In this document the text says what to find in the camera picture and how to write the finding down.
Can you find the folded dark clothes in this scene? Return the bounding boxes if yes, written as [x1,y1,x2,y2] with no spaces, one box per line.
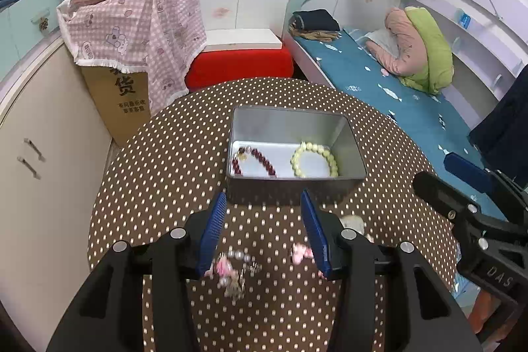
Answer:
[294,10,341,33]

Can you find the small pink charm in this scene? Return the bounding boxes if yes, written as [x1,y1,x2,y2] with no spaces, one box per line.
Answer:
[291,242,314,265]

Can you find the pink and green pillows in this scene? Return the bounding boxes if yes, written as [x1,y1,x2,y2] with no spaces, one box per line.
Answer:
[365,7,454,95]

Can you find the mint green drawer unit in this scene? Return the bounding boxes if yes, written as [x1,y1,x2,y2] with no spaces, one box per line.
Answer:
[0,0,64,80]

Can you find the brown cardboard box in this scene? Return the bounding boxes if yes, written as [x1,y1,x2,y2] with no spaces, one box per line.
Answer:
[80,61,151,146]

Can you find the brown polka-dot tablecloth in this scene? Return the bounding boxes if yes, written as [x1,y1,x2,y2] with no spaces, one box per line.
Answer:
[86,78,460,352]

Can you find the dark navy hanging garment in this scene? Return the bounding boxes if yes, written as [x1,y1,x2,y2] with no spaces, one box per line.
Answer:
[468,65,528,188]

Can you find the pink checked cloth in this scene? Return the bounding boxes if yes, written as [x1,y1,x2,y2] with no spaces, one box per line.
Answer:
[56,0,208,117]

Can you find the blue fish-print bed sheet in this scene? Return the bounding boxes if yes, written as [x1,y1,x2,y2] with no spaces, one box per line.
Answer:
[284,26,508,221]

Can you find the pink charm pearl bracelet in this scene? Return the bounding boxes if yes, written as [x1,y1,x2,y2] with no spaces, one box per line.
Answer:
[204,249,262,282]

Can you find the cream cabinet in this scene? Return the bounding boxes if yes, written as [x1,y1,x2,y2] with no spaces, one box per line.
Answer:
[0,34,114,254]

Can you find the pale green bead bracelet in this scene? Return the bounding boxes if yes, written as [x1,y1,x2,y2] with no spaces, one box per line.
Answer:
[291,142,340,178]

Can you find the dark red bead bracelet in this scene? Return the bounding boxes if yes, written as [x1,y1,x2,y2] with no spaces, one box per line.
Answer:
[232,146,278,178]

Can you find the silver metal tin box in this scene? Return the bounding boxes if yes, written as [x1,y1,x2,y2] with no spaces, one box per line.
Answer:
[225,107,368,206]

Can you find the folded tan cloth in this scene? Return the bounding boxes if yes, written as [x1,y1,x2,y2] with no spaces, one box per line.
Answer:
[289,22,342,43]

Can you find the red upholstered stool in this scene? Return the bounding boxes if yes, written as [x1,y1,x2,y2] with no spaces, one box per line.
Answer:
[184,47,294,93]

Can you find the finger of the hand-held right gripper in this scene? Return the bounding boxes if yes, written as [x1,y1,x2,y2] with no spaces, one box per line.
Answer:
[445,153,496,194]
[413,171,483,223]

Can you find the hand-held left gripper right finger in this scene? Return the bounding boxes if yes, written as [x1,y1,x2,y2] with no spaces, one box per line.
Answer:
[300,189,483,352]

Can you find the metal cabinet handle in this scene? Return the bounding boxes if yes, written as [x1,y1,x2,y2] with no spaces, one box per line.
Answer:
[17,156,41,179]
[23,138,46,162]

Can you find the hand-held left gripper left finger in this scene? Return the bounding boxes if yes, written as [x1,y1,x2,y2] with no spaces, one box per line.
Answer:
[45,191,228,352]

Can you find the white flat board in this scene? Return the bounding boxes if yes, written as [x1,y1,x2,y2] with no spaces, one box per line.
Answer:
[202,28,283,52]

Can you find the white jade pendant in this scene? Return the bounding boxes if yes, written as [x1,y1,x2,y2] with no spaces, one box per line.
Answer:
[339,215,367,236]

